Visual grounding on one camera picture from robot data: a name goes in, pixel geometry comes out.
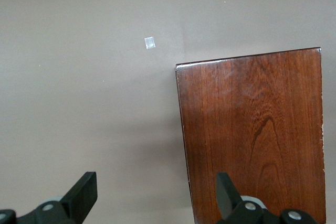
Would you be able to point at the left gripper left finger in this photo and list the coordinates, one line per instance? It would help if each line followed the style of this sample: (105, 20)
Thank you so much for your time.
(73, 203)

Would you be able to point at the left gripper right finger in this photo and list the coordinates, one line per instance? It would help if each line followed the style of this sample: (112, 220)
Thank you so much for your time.
(228, 200)

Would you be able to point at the dark brown wooden cabinet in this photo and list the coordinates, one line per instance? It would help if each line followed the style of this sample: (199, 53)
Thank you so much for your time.
(249, 129)

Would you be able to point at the small clear tape piece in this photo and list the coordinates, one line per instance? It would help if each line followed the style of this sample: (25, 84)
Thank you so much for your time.
(149, 43)

